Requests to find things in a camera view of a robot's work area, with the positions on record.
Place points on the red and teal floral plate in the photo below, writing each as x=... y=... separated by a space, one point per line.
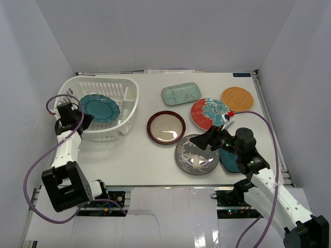
x=207 y=112

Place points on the grey deer pattern plate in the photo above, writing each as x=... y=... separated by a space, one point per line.
x=194 y=160

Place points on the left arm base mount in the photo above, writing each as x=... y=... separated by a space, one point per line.
x=118 y=207

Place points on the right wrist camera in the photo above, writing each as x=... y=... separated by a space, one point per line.
x=228 y=119

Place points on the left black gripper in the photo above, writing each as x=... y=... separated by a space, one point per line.
x=78 y=120

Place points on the dark teal angular plate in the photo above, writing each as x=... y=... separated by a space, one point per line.
x=229 y=161

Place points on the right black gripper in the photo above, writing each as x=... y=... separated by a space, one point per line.
x=212 y=136

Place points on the orange woven round plate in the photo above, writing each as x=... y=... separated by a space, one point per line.
x=237 y=99

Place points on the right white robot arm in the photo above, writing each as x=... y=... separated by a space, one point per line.
x=296 y=225

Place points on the white plastic dish bin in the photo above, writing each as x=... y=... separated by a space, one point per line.
x=124 y=91

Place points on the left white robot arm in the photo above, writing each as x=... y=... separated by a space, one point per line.
x=65 y=183

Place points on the teal scalloped round plate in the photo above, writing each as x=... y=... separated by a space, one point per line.
x=101 y=107

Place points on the light green rectangular plate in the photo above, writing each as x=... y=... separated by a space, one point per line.
x=181 y=93

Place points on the blue label sticker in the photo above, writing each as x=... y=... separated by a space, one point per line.
x=243 y=75

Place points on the red rimmed beige plate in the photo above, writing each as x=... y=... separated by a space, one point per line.
x=166 y=127

